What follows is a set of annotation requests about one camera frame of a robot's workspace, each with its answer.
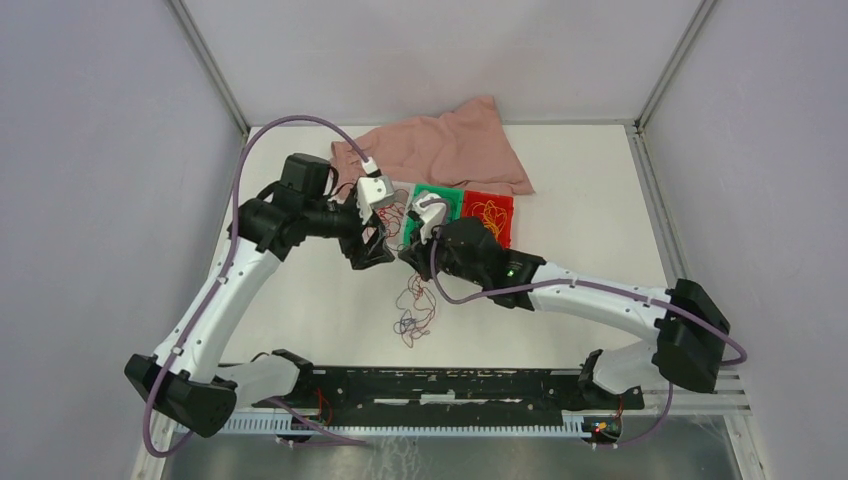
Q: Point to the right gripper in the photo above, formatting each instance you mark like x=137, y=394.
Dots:
x=418, y=255

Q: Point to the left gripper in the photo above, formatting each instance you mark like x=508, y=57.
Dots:
x=354, y=245

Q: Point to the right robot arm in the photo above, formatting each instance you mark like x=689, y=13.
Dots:
x=681, y=332

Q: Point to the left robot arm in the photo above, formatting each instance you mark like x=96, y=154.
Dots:
x=183, y=379

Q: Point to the translucent white bin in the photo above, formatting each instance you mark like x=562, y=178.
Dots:
x=394, y=216

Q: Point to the red plastic bin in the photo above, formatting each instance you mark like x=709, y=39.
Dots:
x=496, y=212

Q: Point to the pink cloth shorts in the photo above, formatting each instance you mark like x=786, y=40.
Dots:
x=466, y=148

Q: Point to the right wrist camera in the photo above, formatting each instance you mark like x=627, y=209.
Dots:
x=427, y=210

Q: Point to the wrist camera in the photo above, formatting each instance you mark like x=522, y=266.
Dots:
x=427, y=210
x=372, y=194

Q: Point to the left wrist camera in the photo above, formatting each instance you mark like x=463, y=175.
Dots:
x=372, y=194

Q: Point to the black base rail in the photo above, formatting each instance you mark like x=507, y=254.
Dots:
x=417, y=397

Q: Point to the white cable duct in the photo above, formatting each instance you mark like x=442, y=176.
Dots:
x=278, y=422

